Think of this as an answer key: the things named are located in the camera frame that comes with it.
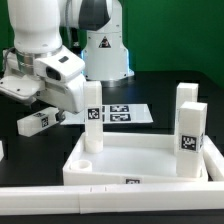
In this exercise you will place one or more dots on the white fence bar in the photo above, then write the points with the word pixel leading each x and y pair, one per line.
pixel 214 160
pixel 111 198

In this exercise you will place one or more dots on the white marker sheet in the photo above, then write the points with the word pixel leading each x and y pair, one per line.
pixel 115 114

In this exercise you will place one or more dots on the white block left edge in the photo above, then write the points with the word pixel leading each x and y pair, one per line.
pixel 1 151

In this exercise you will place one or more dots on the white right fence bar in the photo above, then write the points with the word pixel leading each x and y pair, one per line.
pixel 214 160

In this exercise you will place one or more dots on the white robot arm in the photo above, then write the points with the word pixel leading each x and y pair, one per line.
pixel 58 46

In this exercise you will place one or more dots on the white desk top tray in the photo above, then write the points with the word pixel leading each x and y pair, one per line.
pixel 126 158

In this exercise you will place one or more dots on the white front fence bar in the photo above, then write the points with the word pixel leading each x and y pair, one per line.
pixel 111 198

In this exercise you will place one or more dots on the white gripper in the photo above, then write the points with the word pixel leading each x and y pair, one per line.
pixel 56 80

